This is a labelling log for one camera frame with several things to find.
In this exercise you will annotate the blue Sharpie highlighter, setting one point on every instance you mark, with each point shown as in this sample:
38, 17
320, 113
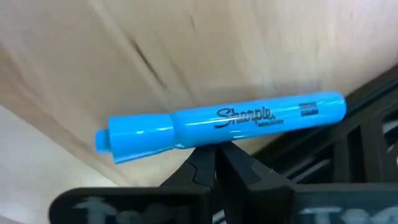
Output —
233, 121

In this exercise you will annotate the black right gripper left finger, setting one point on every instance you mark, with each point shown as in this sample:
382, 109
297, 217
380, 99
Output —
199, 174

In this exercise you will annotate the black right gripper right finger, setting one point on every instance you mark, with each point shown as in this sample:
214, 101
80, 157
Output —
248, 193

